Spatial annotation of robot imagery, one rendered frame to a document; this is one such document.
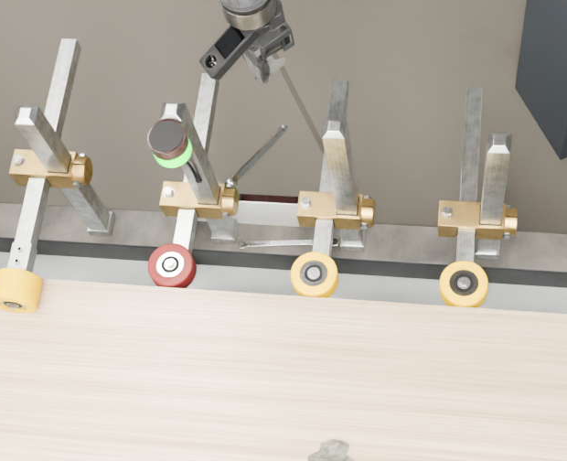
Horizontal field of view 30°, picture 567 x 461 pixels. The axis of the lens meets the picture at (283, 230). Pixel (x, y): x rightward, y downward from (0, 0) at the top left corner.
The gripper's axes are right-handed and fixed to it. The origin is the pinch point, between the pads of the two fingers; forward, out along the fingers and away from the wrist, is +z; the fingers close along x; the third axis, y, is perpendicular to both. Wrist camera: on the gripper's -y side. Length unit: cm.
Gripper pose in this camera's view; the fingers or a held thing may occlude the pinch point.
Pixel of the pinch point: (258, 79)
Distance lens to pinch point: 199.0
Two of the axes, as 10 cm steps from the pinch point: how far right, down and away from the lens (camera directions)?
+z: 1.3, 4.0, 9.1
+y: 8.2, -5.6, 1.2
